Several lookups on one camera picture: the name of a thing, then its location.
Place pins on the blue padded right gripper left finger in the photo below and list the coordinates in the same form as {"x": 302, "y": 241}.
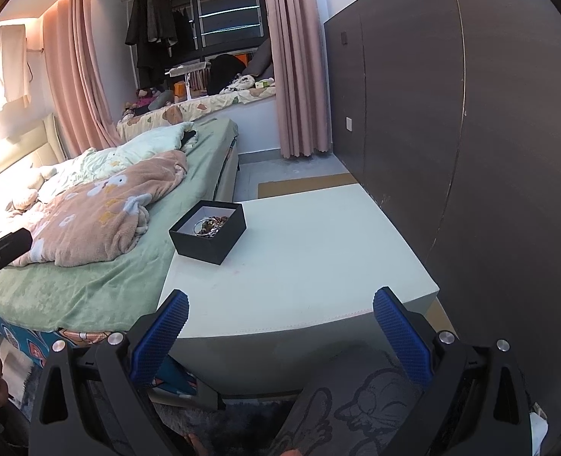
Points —
{"x": 153, "y": 335}

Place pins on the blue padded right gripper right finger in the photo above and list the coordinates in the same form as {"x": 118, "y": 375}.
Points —
{"x": 409, "y": 335}

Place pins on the black jewelry box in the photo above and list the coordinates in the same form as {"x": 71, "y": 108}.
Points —
{"x": 208, "y": 231}

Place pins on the green bed with sheet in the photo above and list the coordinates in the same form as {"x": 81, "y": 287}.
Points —
{"x": 112, "y": 295}

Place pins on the pink floral fleece blanket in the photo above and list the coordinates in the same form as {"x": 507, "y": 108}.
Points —
{"x": 100, "y": 220}

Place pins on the dark shaggy rug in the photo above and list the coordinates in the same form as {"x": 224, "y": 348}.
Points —
{"x": 243, "y": 428}

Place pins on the light green duvet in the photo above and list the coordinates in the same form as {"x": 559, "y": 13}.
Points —
{"x": 95, "y": 165}

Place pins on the hanging beige cloth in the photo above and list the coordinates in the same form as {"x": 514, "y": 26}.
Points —
{"x": 14, "y": 70}

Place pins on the flat brown cardboard sheet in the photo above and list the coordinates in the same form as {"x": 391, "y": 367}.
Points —
{"x": 302, "y": 185}

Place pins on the pink curtain left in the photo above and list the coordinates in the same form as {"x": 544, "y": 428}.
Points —
{"x": 74, "y": 78}

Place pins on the pink curtain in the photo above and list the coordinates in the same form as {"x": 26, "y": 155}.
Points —
{"x": 74, "y": 78}
{"x": 300, "y": 80}

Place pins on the window bench patterned cushion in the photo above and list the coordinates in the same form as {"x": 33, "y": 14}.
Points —
{"x": 188, "y": 111}

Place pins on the dark wood wardrobe panel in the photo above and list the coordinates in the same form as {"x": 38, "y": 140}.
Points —
{"x": 456, "y": 108}

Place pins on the white folding drying rack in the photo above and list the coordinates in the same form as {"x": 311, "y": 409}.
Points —
{"x": 186, "y": 70}

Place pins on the hanging dark clothes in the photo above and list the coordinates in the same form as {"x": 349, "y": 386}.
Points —
{"x": 162, "y": 37}

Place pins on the pink curtain right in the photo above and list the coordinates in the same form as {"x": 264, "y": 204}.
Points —
{"x": 300, "y": 80}

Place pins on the white wall socket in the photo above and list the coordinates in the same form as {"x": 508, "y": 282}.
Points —
{"x": 349, "y": 124}

